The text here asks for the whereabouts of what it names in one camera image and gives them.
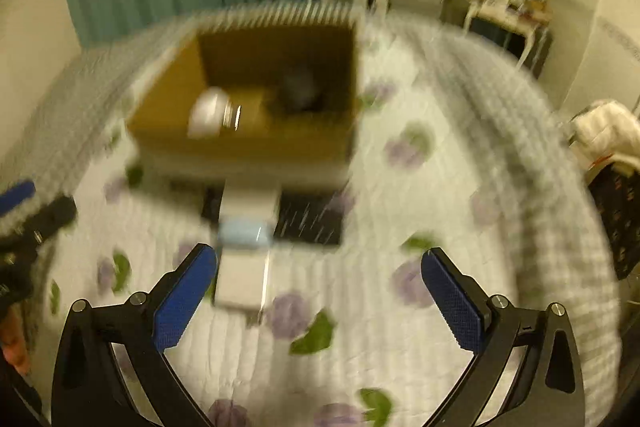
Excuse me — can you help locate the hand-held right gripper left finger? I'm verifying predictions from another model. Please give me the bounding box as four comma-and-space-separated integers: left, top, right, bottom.
51, 243, 219, 427

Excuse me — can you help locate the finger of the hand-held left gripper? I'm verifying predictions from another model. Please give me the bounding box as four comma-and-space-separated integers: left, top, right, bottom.
22, 195, 79, 242
0, 180, 37, 218

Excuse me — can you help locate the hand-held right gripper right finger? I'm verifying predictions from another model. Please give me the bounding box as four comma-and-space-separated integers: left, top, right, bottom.
420, 248, 586, 427

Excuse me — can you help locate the white box with blue band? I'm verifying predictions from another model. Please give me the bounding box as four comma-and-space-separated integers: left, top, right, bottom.
214, 184, 282, 314

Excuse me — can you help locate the brown cardboard box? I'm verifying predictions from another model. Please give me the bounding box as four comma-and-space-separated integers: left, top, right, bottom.
125, 13, 362, 168

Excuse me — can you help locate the white floral quilt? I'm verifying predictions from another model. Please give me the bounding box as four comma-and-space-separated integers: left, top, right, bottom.
0, 7, 625, 427

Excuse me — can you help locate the white round jar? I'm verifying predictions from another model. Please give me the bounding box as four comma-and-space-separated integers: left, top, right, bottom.
186, 87, 243, 140

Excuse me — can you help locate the dark patterned bag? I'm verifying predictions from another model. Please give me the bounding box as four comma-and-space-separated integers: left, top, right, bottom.
586, 161, 640, 282

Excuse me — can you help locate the white towel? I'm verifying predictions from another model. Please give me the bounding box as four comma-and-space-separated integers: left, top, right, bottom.
569, 99, 640, 170

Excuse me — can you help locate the dark round object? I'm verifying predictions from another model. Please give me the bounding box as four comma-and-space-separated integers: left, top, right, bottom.
267, 63, 331, 115

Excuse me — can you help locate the white side table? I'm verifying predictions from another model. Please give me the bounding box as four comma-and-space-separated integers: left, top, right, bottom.
465, 0, 552, 70

